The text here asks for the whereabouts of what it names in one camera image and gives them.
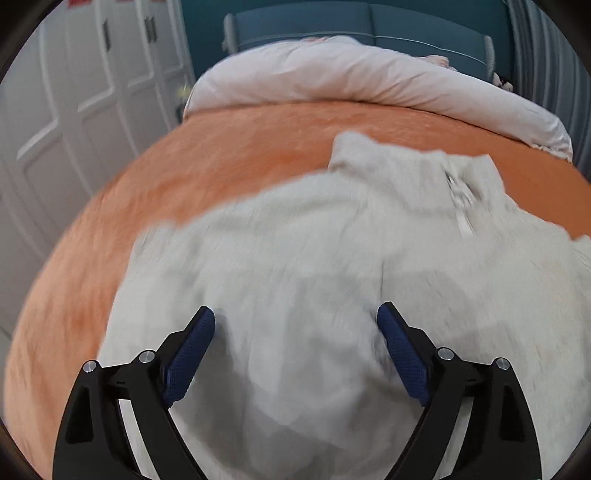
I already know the beige padded jacket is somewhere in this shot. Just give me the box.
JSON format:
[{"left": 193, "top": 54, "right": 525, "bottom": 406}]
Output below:
[{"left": 99, "top": 130, "right": 591, "bottom": 480}]

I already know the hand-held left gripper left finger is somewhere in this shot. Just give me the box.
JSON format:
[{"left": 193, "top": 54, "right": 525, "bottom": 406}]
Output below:
[{"left": 52, "top": 305, "right": 216, "bottom": 480}]

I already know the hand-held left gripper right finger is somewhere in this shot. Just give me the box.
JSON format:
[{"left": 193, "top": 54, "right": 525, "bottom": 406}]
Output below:
[{"left": 376, "top": 302, "right": 542, "bottom": 480}]

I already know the white duvet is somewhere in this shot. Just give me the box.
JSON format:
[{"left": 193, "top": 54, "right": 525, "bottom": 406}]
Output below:
[{"left": 184, "top": 36, "right": 573, "bottom": 162}]

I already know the grey curtain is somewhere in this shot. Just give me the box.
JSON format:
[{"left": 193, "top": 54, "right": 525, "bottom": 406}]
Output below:
[{"left": 512, "top": 0, "right": 591, "bottom": 176}]

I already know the orange fleece blanket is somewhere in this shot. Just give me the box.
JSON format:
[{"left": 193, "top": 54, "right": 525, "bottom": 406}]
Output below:
[{"left": 4, "top": 102, "right": 591, "bottom": 480}]

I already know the white panelled wardrobe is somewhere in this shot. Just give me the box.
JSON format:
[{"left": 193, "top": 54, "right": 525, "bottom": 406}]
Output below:
[{"left": 0, "top": 0, "right": 188, "bottom": 342}]

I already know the blue upholstered headboard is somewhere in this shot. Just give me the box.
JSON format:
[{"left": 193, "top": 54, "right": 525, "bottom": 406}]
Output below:
[{"left": 223, "top": 2, "right": 513, "bottom": 84}]

